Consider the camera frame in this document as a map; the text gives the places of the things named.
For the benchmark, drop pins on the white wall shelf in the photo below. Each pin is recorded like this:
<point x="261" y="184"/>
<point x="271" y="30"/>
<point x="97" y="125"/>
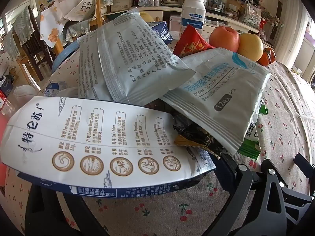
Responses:
<point x="221" y="17"/>

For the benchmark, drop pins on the light wooden chair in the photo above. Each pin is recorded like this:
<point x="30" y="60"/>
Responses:
<point x="99" y="7"/>

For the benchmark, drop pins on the large yellow pear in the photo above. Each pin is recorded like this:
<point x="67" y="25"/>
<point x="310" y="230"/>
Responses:
<point x="145" y="16"/>

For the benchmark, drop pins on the white blue milk carton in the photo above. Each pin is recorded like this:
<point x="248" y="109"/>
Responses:
<point x="98" y="137"/>

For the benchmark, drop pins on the red yellow snack wrapper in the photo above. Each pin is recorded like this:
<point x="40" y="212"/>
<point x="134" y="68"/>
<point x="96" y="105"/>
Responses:
<point x="193" y="41"/>

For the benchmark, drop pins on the green white packet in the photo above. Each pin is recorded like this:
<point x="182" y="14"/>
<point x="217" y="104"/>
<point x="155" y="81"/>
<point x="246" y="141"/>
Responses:
<point x="251" y="142"/>

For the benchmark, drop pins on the pack of small bottles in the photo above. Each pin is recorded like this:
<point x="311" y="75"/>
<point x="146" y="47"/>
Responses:
<point x="150" y="1"/>

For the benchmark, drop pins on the white blue snack packet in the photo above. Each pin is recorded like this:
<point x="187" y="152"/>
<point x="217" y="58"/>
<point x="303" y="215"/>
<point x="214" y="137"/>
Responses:
<point x="56" y="86"/>

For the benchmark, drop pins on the cherry print tablecloth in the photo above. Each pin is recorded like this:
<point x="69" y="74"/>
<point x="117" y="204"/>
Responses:
<point x="283" y="118"/>

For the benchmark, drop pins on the white plastic bag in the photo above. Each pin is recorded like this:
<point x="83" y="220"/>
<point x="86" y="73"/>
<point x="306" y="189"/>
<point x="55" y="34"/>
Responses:
<point x="252" y="14"/>

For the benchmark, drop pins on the white bottle blue label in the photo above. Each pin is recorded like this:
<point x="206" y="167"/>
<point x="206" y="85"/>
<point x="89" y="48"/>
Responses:
<point x="193" y="14"/>

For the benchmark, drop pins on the blue foil packet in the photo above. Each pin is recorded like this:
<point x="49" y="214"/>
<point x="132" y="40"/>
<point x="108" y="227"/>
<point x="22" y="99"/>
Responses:
<point x="161" y="32"/>

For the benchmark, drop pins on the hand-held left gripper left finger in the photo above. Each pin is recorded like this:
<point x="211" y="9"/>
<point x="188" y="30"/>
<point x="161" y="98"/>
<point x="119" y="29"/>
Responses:
<point x="41" y="213"/>

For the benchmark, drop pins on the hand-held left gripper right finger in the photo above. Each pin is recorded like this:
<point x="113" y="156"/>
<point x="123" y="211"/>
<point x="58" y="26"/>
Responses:
<point x="243" y="177"/>

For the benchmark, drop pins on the pale blue wipes packet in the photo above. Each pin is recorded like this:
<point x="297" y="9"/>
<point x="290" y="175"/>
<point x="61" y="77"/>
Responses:
<point x="221" y="91"/>
<point x="130" y="61"/>

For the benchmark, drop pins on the dark wooden chair lace cover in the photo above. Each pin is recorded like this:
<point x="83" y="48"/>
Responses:
<point x="29" y="44"/>

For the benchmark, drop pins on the white waste bin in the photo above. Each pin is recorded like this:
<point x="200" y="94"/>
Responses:
<point x="24" y="93"/>

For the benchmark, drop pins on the red apple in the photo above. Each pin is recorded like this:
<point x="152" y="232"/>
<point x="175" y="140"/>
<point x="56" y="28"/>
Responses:
<point x="224" y="38"/>

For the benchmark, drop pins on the black snack wrapper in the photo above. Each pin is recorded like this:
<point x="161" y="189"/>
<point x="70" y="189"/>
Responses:
<point x="196" y="134"/>

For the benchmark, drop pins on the yellow apple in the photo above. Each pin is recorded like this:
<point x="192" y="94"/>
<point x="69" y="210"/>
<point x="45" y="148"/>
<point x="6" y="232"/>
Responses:
<point x="251" y="46"/>

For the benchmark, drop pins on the white cloth orange print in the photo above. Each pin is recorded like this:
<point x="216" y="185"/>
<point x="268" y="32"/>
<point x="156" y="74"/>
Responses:
<point x="50" y="27"/>

